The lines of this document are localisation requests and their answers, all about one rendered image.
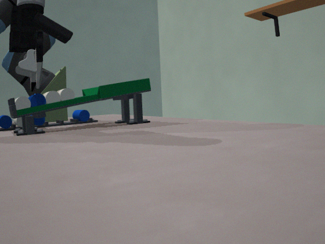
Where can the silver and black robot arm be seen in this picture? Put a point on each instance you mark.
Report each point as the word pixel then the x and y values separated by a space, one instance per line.
pixel 51 32

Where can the blue cylinder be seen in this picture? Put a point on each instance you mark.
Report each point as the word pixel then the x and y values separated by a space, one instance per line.
pixel 39 121
pixel 81 115
pixel 37 99
pixel 5 121

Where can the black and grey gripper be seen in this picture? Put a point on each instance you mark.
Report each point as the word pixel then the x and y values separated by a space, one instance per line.
pixel 26 33

